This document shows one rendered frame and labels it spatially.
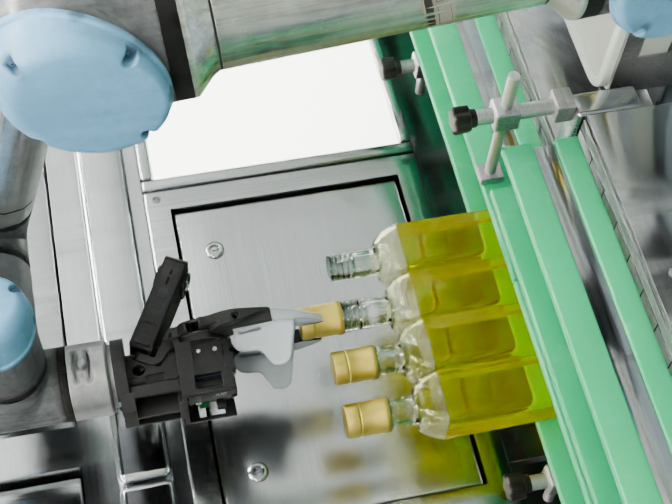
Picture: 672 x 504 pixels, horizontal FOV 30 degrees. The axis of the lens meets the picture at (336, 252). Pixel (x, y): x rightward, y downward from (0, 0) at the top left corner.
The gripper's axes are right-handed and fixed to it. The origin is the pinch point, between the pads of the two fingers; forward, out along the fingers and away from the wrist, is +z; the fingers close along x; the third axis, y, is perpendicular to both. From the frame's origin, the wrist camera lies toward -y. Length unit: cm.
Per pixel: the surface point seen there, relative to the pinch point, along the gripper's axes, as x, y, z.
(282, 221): -13.0, -20.6, 1.5
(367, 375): 0.9, 7.3, 4.6
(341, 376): 1.3, 7.1, 2.0
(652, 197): 15.4, 0.7, 33.1
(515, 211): 6.1, -5.6, 22.9
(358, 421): 1.6, 12.2, 2.5
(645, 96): 6.1, -17.5, 41.4
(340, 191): -13.0, -23.5, 9.3
